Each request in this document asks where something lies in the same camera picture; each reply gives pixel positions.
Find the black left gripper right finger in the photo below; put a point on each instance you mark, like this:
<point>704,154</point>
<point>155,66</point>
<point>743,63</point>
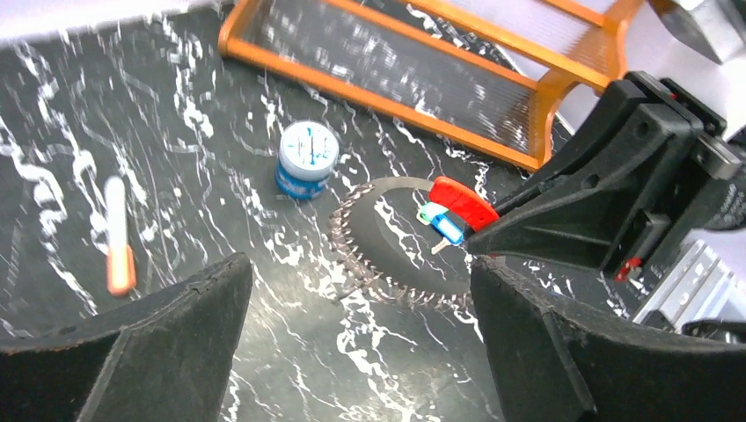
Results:
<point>554,358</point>

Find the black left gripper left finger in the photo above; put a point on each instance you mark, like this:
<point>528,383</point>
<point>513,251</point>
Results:
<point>164,357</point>

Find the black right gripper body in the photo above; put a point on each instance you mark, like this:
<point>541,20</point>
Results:
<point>686,176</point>

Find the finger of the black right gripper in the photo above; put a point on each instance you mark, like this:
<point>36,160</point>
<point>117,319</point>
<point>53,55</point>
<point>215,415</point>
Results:
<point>569,211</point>

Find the blue tagged key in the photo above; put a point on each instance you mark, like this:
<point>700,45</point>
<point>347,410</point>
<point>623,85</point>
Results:
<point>451,234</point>

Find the green tagged key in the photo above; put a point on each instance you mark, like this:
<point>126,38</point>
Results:
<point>430,212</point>

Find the red handled spiked keyring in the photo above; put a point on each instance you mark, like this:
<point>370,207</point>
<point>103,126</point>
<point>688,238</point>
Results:
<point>387,252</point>

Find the white orange marker pen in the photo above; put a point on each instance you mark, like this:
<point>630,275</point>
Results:
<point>119,257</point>

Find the orange wooden shelf rack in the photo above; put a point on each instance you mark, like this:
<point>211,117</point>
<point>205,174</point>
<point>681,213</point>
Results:
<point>490,75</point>

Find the small blue white jar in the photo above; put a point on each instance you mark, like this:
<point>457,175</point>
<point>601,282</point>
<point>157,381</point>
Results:
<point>307,156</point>

